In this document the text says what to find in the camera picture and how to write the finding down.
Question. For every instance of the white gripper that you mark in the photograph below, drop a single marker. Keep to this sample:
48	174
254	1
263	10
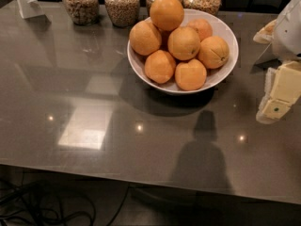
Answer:
289	32

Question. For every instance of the orange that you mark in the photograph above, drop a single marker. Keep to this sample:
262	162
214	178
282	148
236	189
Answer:
160	66
183	43
190	75
167	14
203	28
214	52
145	38

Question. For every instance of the white ceramic bowl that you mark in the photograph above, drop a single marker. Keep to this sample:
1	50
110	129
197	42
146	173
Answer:
214	77

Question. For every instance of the leftmost glass grain jar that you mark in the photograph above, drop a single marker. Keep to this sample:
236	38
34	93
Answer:
82	12

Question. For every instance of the white stand left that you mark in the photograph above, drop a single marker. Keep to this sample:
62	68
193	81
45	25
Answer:
30	8

